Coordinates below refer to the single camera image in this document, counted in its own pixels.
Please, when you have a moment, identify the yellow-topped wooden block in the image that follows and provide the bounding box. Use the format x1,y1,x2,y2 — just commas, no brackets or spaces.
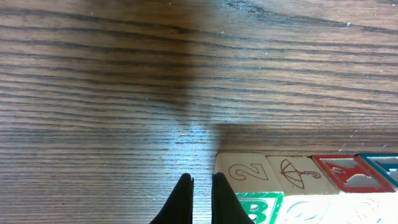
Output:
267,156,338,224

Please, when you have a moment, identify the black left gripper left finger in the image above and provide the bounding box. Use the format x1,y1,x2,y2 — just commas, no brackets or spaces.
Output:
150,173,194,224

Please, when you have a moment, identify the plain wooden picture block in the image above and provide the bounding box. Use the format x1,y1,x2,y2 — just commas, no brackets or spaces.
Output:
215,152,284,224

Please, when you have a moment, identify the wooden block letter E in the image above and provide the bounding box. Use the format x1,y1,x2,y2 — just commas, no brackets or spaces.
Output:
312,155,397,224

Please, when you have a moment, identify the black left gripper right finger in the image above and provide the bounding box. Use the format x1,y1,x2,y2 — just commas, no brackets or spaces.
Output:
211,172,254,224

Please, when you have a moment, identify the blue-topped wooden letter block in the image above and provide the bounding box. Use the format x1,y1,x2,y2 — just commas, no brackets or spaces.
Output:
359,153,397,223

